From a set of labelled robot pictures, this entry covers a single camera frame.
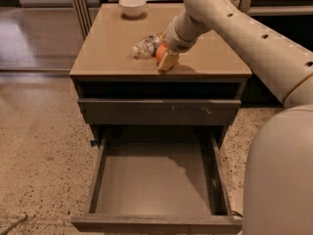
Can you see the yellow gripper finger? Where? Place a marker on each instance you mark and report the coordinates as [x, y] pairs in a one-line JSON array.
[[168, 61]]

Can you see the clear plastic water bottle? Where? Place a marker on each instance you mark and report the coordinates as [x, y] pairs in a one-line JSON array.
[[147, 47]]

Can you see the orange fruit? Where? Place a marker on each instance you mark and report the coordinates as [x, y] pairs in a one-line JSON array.
[[159, 51]]

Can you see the brown drawer cabinet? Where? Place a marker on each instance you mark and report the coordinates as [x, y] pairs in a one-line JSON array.
[[106, 69]]

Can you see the open grey middle drawer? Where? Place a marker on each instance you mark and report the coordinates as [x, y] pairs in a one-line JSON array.
[[158, 180]]

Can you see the grey rod on floor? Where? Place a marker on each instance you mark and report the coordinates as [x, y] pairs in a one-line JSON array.
[[14, 224]]

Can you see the closed grey top drawer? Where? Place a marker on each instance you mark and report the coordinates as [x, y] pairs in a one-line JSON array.
[[159, 112]]

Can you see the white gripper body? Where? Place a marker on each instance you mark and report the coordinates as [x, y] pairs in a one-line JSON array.
[[176, 40]]

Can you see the white ceramic bowl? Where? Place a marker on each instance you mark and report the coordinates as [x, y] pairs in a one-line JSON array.
[[132, 8]]

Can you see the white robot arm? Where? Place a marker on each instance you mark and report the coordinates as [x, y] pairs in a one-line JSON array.
[[278, 192]]

